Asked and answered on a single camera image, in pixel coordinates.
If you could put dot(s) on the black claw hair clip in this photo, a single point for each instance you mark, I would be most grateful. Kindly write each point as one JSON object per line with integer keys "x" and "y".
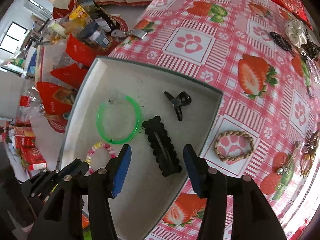
{"x": 183, "y": 99}

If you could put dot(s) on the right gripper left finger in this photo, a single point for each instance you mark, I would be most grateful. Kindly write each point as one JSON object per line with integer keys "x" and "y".
{"x": 117, "y": 169}

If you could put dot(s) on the leopard print scrunchie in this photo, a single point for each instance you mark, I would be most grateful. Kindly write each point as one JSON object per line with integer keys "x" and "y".
{"x": 310, "y": 48}

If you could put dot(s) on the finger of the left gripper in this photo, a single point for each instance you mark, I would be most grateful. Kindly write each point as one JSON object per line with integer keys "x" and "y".
{"x": 77, "y": 168}

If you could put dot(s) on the pink strawberry tablecloth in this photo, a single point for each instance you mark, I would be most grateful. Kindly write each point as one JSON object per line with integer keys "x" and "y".
{"x": 269, "y": 98}

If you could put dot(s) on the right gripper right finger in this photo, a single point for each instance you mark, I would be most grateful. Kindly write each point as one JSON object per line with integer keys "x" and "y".
{"x": 207, "y": 182}

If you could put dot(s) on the cream satin scrunchie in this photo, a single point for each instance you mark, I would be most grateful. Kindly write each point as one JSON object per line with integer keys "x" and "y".
{"x": 295, "y": 32}

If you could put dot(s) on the green plastic bangle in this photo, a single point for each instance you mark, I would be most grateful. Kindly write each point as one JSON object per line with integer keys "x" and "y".
{"x": 118, "y": 119}

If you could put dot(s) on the white shallow tray box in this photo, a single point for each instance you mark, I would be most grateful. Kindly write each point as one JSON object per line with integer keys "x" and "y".
{"x": 146, "y": 194}

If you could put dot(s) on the blue lidded jar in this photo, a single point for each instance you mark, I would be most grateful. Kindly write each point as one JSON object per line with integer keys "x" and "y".
{"x": 92, "y": 32}

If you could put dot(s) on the metal tablecloth clamp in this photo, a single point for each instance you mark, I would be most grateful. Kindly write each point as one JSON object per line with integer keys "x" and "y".
{"x": 121, "y": 35}

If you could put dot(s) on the red paper envelope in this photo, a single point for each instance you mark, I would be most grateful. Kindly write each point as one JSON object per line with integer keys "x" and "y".
{"x": 57, "y": 100}

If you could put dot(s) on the black scalloped snap clip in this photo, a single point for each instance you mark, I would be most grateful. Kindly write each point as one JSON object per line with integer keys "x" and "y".
{"x": 162, "y": 148}

